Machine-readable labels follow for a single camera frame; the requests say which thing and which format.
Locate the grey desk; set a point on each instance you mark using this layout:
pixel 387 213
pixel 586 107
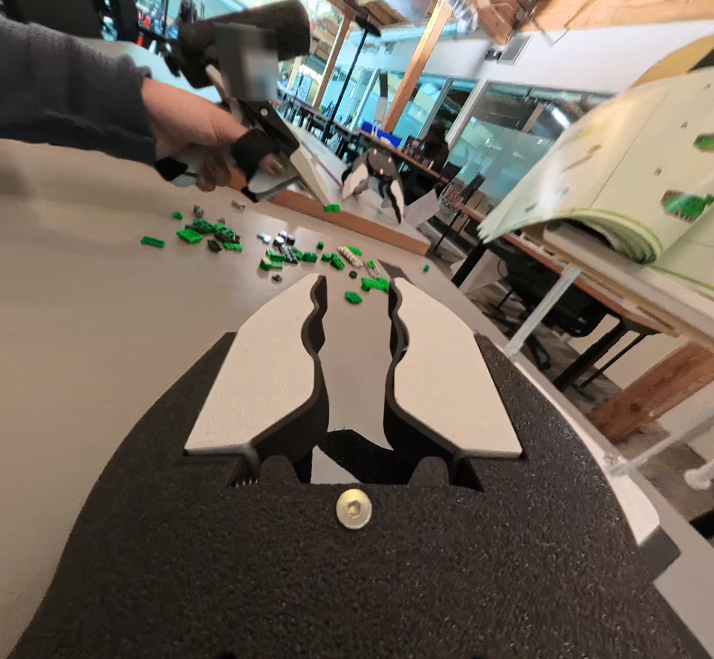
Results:
pixel 83 335

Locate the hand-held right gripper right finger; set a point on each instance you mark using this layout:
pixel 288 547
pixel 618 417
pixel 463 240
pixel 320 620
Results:
pixel 446 386

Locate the black office chair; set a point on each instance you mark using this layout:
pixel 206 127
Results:
pixel 535 285

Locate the white wood-edged board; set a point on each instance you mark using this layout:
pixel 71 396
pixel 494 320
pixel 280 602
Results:
pixel 368 218

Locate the open instruction booklet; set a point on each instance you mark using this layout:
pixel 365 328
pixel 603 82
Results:
pixel 613 157

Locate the wooden floor beam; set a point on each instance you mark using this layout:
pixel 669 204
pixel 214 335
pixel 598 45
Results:
pixel 658 391

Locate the person's left forearm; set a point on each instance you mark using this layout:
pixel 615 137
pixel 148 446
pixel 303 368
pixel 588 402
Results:
pixel 67 85

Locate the wooden background desk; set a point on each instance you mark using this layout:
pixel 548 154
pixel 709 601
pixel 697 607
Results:
pixel 613 294

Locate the wall vent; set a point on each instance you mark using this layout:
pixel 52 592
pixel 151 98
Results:
pixel 516 48

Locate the person's left hand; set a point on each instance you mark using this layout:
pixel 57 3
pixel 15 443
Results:
pixel 184 118

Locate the black tape strip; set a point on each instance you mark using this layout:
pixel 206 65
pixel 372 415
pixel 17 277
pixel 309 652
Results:
pixel 399 270

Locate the black tripod pole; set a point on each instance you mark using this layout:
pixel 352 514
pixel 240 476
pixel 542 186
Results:
pixel 352 76

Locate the idle grey black gripper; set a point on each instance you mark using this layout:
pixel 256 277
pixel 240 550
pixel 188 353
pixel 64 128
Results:
pixel 357 179

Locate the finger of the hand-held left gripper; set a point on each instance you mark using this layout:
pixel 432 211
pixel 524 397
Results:
pixel 315 174
pixel 273 186

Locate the pile of small building bricks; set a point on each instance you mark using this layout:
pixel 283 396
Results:
pixel 189 235

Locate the wooden post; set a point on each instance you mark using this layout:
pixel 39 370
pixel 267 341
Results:
pixel 418 68

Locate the blue storage bins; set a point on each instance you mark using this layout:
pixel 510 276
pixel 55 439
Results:
pixel 385 138

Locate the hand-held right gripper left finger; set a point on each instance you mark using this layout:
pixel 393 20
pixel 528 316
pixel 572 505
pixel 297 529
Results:
pixel 268 380

